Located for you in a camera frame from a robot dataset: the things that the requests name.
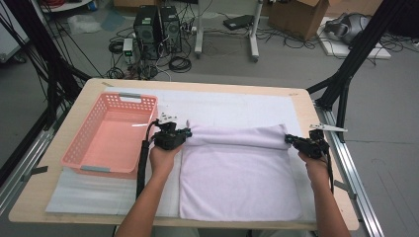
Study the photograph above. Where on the brown cardboard box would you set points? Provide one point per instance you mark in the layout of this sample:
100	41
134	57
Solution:
296	18

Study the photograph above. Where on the white grid mat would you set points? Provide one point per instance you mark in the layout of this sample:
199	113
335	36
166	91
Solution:
224	105

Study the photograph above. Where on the teal plastic sheet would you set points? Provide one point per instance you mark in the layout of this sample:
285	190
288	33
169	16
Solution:
112	20

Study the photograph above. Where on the pink plastic basket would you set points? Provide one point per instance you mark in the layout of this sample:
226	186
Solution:
112	144

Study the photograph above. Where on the white metal stand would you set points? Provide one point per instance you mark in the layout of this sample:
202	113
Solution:
198	33

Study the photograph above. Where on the small white electronic box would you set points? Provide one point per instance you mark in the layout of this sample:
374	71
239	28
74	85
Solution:
127	46

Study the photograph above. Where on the white round table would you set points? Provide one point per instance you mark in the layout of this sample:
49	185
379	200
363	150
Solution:
66	6

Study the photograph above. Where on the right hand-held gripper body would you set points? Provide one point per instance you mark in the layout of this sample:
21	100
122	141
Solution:
311	144

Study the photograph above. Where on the black metal frame stand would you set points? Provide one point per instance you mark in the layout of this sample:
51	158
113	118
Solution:
359	49
42	42

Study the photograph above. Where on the white cabinet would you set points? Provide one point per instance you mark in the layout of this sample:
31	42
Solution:
10	39

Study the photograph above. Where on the person's left hand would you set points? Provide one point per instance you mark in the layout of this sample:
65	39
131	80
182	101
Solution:
163	161

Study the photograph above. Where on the aluminium rail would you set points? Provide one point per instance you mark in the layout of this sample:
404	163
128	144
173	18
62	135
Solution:
359	184
26	158

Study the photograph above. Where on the clear plastic bag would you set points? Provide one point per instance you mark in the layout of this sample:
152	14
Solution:
84	23

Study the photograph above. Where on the grey table bracket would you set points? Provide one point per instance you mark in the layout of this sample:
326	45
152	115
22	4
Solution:
344	187
36	171

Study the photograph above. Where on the lilac printed towel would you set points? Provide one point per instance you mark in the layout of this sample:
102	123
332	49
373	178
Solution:
240	177

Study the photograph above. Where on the white foam board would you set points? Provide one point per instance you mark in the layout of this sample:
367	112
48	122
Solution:
342	49

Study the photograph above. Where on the black computer tower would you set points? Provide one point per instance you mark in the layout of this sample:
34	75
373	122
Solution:
171	29
146	29

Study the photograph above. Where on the black flat box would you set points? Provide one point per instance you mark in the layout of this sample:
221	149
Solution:
237	22

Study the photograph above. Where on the grey and black device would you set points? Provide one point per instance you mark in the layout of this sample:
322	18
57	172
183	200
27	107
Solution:
349	28

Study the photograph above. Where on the person's right hand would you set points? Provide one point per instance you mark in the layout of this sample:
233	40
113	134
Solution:
314	171

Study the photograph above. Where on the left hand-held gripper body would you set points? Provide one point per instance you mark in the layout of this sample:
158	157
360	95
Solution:
168	138

